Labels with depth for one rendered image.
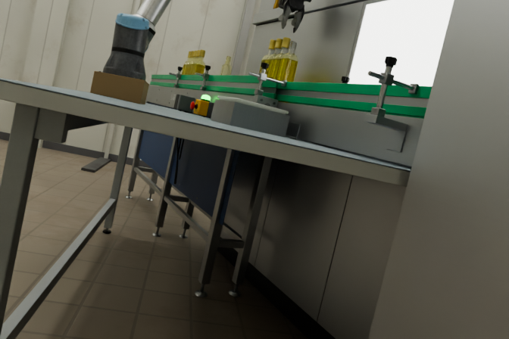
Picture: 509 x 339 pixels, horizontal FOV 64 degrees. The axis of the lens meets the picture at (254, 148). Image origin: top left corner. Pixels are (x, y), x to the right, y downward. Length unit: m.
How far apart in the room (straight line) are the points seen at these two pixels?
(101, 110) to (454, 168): 0.65
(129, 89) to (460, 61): 1.06
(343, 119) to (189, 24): 3.71
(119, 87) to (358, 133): 0.83
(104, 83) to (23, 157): 0.70
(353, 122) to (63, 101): 0.81
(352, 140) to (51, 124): 0.81
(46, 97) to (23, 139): 0.10
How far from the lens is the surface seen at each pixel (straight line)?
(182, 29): 4.84
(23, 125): 0.87
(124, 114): 0.78
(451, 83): 0.86
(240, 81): 1.79
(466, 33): 0.88
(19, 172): 0.88
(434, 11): 1.44
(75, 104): 0.80
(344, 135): 1.28
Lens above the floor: 0.77
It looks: 3 degrees down
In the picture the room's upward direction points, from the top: 13 degrees clockwise
